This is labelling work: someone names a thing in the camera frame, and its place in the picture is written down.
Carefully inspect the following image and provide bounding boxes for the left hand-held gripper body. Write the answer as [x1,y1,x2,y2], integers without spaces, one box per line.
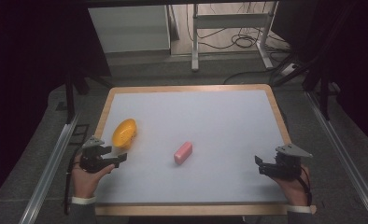
[79,135,113,175]

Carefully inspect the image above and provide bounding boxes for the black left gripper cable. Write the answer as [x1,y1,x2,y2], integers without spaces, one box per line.
[63,146,83,217]

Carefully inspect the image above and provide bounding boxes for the white power strip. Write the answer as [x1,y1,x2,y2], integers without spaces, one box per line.
[280,63,299,77]

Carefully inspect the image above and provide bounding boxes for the aluminium rail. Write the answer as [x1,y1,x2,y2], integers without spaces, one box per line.
[18,112,81,224]
[304,91,368,224]

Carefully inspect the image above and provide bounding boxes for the white metal stand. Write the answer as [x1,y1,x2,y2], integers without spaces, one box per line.
[191,2,279,73]

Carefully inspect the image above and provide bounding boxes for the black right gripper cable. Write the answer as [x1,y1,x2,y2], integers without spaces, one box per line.
[299,165,314,207]

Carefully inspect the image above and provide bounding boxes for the grey cabinet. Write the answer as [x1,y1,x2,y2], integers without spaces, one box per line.
[88,5,172,54]

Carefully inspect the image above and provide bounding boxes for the yellow-orange mango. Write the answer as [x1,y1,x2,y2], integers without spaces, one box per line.
[111,118,138,149]

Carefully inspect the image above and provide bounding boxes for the person's right hand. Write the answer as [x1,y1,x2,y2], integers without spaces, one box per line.
[273,166,312,207]

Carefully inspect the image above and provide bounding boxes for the black floor cables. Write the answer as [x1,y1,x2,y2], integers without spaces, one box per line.
[186,2,291,86]

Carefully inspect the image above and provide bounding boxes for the black stand leg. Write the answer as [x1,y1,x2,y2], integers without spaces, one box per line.
[64,74,77,125]

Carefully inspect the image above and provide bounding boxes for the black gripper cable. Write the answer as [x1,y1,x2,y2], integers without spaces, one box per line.
[299,165,314,207]
[63,146,83,217]

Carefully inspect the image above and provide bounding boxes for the pink soap bar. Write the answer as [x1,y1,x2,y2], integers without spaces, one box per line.
[173,141,193,165]

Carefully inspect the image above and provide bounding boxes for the person's left hand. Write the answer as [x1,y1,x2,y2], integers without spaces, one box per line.
[71,154,116,200]

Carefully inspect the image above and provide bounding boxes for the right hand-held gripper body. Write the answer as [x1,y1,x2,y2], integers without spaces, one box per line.
[267,143,314,182]

